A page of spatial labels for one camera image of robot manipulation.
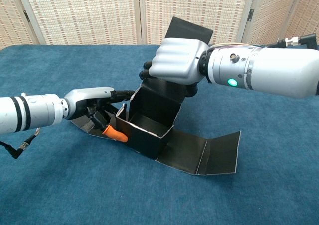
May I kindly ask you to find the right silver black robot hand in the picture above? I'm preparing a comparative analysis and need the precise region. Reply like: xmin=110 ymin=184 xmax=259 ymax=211
xmin=139 ymin=37 xmax=210 ymax=98

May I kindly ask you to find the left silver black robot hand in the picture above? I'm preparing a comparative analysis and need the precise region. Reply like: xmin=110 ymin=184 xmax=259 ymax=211
xmin=62 ymin=86 xmax=137 ymax=143

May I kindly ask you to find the black cardboard folding box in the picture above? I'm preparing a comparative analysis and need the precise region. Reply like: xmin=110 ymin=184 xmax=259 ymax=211
xmin=70 ymin=16 xmax=242 ymax=176

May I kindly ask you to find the woven bamboo folding screen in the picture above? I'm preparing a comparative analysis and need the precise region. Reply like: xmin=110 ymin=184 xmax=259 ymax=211
xmin=0 ymin=0 xmax=319 ymax=50

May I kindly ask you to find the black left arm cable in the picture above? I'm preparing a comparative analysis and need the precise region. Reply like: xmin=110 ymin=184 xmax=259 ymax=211
xmin=0 ymin=127 xmax=42 ymax=160

